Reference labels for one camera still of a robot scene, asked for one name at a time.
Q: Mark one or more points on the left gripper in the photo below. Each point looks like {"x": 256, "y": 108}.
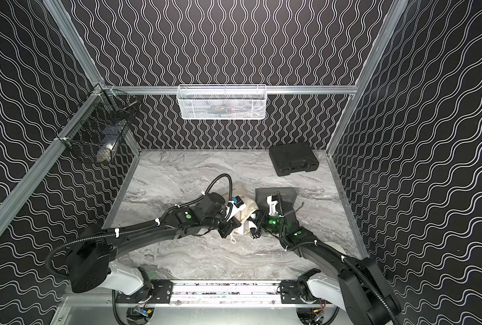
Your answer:
{"x": 229, "y": 227}

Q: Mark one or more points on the black plastic case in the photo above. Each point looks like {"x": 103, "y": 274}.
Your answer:
{"x": 293, "y": 158}

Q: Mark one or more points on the white hair dryer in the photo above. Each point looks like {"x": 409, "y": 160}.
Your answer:
{"x": 254, "y": 225}

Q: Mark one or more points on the grey hair dryer bag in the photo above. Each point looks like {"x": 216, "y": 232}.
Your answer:
{"x": 285, "y": 198}

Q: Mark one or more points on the beige hair dryer bag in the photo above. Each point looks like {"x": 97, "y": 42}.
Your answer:
{"x": 239, "y": 190}

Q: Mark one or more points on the white tape roll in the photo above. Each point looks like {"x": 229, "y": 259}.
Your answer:
{"x": 337, "y": 247}

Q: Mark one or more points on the white wire basket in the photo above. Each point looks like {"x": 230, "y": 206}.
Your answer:
{"x": 222, "y": 102}

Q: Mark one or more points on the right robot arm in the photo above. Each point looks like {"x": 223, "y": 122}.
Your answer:
{"x": 366, "y": 296}

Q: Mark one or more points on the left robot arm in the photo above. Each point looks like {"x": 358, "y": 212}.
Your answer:
{"x": 89, "y": 261}

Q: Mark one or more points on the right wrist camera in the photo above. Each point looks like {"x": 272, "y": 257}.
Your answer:
{"x": 273, "y": 202}

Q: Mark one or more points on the black wire basket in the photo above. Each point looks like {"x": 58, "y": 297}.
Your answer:
{"x": 102, "y": 129}

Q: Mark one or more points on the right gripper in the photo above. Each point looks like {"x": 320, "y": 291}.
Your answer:
{"x": 262, "y": 215}

